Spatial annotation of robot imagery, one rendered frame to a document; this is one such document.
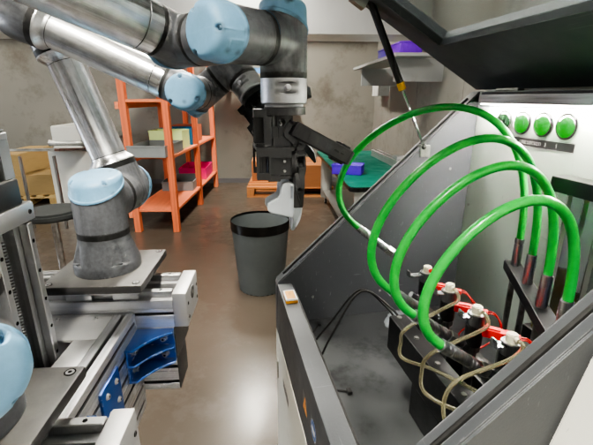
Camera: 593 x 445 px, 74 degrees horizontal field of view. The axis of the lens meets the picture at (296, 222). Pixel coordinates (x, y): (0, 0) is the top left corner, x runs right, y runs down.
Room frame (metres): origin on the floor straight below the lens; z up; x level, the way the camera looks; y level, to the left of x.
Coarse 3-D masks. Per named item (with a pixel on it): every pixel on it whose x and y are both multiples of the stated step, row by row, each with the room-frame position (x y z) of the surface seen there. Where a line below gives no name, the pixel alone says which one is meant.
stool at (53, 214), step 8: (40, 208) 2.67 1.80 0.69; (48, 208) 2.67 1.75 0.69; (56, 208) 2.67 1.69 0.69; (64, 208) 2.67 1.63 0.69; (40, 216) 2.49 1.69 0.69; (48, 216) 2.50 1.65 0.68; (56, 216) 2.53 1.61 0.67; (64, 216) 2.55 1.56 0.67; (72, 216) 2.60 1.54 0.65; (56, 224) 2.65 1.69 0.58; (56, 232) 2.64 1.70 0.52; (56, 240) 2.64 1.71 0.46; (56, 248) 2.64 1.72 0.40; (64, 256) 2.67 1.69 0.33; (64, 264) 2.65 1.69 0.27
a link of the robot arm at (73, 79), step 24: (72, 72) 1.00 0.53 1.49; (72, 96) 0.99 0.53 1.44; (96, 96) 1.02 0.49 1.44; (72, 120) 1.01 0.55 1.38; (96, 120) 1.00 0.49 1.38; (96, 144) 0.99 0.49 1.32; (120, 144) 1.03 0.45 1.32; (96, 168) 0.98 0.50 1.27; (120, 168) 0.99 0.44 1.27; (144, 192) 1.02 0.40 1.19
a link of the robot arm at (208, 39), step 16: (208, 0) 0.55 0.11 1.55; (224, 0) 0.57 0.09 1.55; (192, 16) 0.56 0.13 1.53; (208, 16) 0.54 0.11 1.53; (224, 16) 0.54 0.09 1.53; (240, 16) 0.56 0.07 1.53; (256, 16) 0.59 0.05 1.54; (272, 16) 0.62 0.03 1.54; (192, 32) 0.57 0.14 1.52; (208, 32) 0.54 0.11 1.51; (224, 32) 0.54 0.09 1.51; (240, 32) 0.56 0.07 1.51; (256, 32) 0.58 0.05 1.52; (272, 32) 0.60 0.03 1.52; (192, 48) 0.57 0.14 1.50; (208, 48) 0.55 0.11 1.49; (224, 48) 0.55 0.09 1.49; (240, 48) 0.56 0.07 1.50; (256, 48) 0.58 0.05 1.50; (272, 48) 0.61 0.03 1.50; (208, 64) 0.63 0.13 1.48; (256, 64) 0.62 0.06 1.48
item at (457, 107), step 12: (420, 108) 0.81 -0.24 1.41; (432, 108) 0.80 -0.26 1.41; (444, 108) 0.79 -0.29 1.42; (456, 108) 0.79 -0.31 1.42; (468, 108) 0.78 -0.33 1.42; (396, 120) 0.81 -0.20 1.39; (492, 120) 0.77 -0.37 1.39; (372, 132) 0.82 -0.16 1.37; (504, 132) 0.77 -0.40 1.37; (360, 144) 0.83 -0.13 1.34; (516, 156) 0.76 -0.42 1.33; (348, 168) 0.84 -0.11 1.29; (336, 192) 0.84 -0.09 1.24; (348, 216) 0.83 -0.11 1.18; (516, 240) 0.76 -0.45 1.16
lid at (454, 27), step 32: (352, 0) 1.02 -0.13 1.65; (384, 0) 1.00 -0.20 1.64; (416, 0) 0.94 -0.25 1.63; (448, 0) 0.87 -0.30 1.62; (480, 0) 0.80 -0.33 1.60; (512, 0) 0.75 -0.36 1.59; (544, 0) 0.70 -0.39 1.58; (576, 0) 0.66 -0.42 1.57; (416, 32) 1.04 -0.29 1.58; (448, 32) 0.98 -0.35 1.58; (480, 32) 0.88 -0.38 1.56; (512, 32) 0.79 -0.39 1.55; (544, 32) 0.73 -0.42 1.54; (576, 32) 0.69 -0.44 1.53; (448, 64) 1.10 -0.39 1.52; (480, 64) 0.99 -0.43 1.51; (512, 64) 0.90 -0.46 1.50; (544, 64) 0.82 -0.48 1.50; (576, 64) 0.76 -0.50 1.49
